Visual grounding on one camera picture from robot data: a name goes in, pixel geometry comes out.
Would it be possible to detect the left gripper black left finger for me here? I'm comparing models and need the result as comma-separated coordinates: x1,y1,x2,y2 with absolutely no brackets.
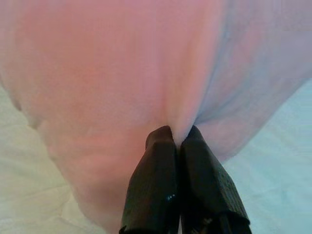
118,125,180,234

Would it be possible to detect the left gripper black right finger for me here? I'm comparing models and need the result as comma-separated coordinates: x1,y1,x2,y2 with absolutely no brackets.
180,125,252,234

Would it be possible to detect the pink pillow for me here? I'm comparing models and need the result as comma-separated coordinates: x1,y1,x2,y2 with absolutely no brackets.
0,0,312,234

